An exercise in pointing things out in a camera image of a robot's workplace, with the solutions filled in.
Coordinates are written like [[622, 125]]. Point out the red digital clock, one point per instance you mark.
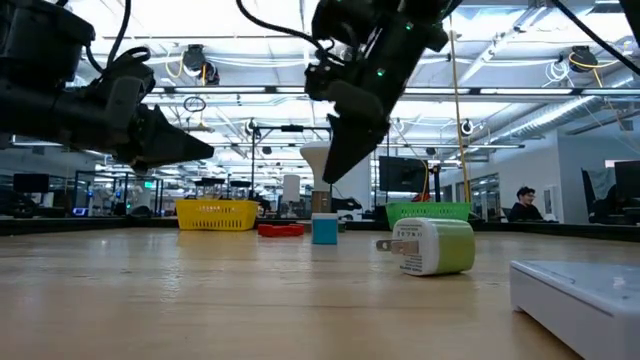
[[280, 230]]

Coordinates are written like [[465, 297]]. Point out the white rectangular box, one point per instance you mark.
[[585, 305]]

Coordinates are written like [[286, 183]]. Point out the distant black gantry frame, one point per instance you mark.
[[292, 128]]

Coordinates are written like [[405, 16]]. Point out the white building column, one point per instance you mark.
[[360, 195]]

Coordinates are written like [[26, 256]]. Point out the person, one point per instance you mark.
[[602, 205], [525, 206]]

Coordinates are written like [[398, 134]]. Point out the green plastic basket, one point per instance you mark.
[[430, 210]]

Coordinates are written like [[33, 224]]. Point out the small black ceiling reel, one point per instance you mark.
[[467, 127], [251, 126]]

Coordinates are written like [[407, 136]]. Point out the blue white USB charger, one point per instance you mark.
[[325, 230]]

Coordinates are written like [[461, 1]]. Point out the white mushroom table lamp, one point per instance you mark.
[[314, 155]]

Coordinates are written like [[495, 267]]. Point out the green white USB charger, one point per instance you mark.
[[440, 247]]

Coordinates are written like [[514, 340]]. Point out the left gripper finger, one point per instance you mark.
[[170, 145]]

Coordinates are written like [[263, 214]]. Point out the yellow plastic basket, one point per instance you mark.
[[225, 215]]

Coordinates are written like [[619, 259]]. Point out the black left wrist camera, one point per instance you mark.
[[127, 65]]

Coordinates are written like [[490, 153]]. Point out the black monitor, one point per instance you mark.
[[30, 182], [405, 175], [627, 177]]

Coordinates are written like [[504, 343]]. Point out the distant robot work cell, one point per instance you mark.
[[120, 192]]

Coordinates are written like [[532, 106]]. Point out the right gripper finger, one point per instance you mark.
[[350, 150]]

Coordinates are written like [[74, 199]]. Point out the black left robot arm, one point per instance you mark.
[[40, 45]]

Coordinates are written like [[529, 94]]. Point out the black aluminium table frame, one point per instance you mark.
[[100, 223]]

